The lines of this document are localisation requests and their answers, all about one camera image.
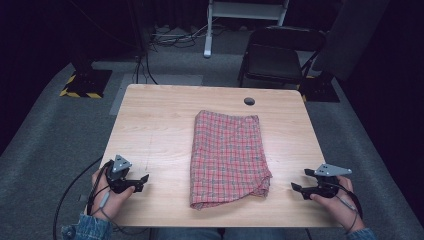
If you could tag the black stand base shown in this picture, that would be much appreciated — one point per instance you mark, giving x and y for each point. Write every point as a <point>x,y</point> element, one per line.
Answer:
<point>320,91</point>

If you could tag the person's left leg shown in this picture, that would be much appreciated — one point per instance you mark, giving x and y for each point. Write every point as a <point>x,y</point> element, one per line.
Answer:
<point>188,235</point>

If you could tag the black base with yellow stripes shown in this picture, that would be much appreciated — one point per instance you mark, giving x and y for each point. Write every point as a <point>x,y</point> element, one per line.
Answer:
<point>90,83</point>

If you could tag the person's right hand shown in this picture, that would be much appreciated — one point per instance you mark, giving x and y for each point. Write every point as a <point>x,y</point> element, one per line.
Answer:
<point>343,208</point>

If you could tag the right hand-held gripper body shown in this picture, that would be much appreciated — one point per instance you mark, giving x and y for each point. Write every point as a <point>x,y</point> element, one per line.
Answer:
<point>330,190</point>

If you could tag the person's right leg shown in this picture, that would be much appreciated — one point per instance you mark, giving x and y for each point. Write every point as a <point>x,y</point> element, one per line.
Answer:
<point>255,235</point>

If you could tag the black folding chair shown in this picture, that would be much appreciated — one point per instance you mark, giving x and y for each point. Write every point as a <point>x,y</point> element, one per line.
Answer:
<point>273,61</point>

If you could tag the black pole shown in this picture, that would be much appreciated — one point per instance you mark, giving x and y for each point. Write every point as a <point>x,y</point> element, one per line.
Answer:
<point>138,26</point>

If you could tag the red plaid short-sleeved shirt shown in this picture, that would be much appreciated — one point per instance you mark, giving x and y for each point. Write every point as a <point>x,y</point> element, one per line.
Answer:
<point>228,156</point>

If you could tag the grey fabric panel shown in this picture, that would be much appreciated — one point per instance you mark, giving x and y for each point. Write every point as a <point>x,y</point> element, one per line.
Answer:
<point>350,36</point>

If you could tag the grey tape strip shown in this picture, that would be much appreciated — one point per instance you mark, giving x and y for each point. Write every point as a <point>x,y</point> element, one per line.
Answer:
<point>82,198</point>

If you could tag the person's left hand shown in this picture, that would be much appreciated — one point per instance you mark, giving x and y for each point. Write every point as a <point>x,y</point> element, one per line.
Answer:
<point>113,205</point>

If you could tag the white metal stand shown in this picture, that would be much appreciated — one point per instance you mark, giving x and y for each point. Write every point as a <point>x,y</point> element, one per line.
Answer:
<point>208,33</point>

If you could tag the person's leg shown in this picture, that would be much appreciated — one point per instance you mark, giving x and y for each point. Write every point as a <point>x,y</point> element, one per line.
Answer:
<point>255,235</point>
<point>188,235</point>

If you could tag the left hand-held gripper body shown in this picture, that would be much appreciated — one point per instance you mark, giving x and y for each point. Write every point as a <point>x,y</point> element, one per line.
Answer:
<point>116,180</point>

